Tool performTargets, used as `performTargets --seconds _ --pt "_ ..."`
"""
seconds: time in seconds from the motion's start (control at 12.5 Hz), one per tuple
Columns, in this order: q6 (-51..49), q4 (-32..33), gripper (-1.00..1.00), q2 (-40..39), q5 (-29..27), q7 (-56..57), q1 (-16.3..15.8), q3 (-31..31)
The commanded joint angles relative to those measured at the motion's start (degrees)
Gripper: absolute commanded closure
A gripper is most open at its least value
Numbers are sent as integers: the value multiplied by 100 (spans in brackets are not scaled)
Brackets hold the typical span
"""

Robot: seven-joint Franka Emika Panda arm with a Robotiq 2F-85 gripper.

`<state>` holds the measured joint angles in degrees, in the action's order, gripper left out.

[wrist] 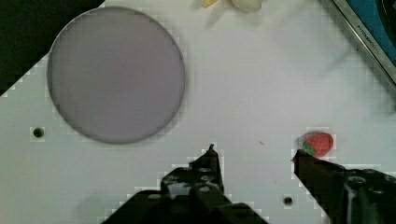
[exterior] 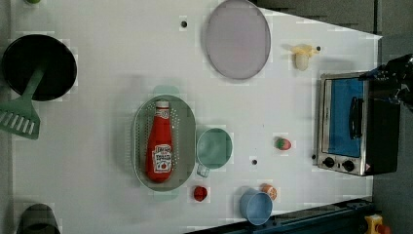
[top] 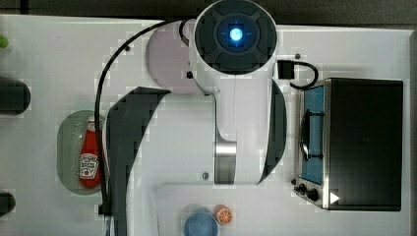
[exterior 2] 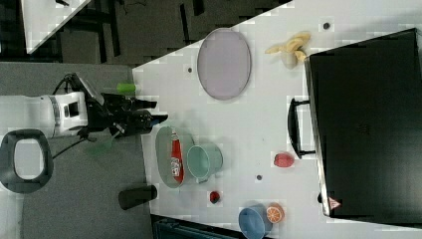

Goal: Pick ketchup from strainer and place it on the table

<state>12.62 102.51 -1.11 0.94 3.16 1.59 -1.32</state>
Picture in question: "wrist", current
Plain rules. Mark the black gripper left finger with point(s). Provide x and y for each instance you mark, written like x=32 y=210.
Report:
x=187 y=195

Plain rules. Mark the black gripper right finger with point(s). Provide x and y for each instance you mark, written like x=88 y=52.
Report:
x=348 y=196

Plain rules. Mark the red toy strawberry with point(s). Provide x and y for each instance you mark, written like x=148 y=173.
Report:
x=318 y=144

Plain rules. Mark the grey round plate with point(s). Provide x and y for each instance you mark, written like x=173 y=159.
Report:
x=116 y=75

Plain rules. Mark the silver toaster oven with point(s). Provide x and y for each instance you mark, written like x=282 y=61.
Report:
x=373 y=22

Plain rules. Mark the peeled toy banana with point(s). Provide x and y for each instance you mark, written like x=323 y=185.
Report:
x=248 y=6

